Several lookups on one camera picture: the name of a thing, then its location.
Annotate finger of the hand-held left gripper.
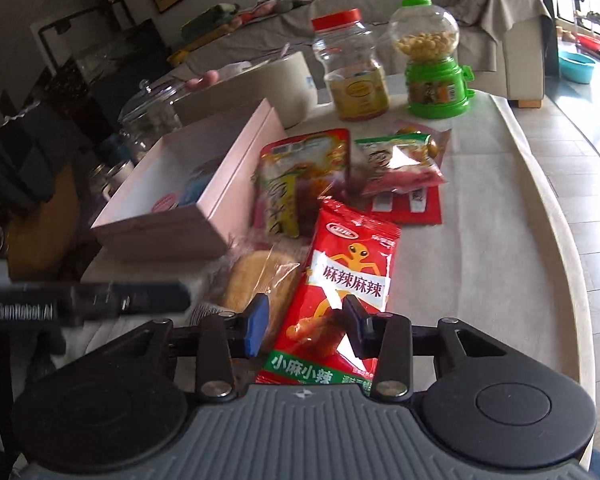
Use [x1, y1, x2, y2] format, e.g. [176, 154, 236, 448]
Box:
[70, 281, 191, 322]

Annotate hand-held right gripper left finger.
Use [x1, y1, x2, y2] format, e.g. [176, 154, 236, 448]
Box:
[94, 294, 271, 405]

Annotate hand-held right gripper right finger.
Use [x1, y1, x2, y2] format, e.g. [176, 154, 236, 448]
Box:
[342, 295, 522, 400]

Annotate clear bread packet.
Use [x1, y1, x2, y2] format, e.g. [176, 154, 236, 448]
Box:
[187, 245, 303, 356]

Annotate red spicy snack packet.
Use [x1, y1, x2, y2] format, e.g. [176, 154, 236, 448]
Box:
[254, 196, 402, 386]

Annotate pink cardboard box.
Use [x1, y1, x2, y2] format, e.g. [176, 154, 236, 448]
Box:
[90, 98, 287, 262]

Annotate yellow and red snack packet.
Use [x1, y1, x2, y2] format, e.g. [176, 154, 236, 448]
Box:
[252, 128, 352, 239]

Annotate green white rice cracker packet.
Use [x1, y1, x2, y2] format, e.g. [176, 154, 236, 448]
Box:
[354, 132, 447, 197]

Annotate small white lidded jar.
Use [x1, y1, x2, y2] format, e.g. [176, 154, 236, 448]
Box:
[87, 160, 133, 202]

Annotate chair with dark cloth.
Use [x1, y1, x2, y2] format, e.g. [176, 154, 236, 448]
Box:
[0, 105, 88, 283]

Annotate blue packet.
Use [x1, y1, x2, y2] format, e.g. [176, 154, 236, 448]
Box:
[176, 167, 217, 208]

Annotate red flat packet white labels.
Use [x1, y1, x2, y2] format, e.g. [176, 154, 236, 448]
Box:
[366, 184, 443, 226]

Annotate white tablecloth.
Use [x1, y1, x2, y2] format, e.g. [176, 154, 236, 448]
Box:
[80, 74, 556, 391]

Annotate glass jar with lid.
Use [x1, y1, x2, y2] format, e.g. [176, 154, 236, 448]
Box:
[117, 77, 193, 162]

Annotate pink soft toy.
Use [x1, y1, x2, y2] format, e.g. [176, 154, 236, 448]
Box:
[186, 71, 222, 92]

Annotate white round pot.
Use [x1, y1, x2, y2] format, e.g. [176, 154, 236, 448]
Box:
[171, 51, 317, 129]

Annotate clear plastic jar red lid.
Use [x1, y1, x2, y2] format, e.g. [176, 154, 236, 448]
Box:
[311, 8, 392, 122]

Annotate green candy dispenser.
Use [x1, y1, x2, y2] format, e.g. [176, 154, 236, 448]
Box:
[389, 0, 477, 119]

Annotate grey covered sofa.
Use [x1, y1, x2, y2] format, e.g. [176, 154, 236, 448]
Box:
[169, 0, 552, 109]

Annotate teal plastic basin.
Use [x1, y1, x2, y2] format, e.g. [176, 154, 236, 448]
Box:
[557, 50, 597, 85]

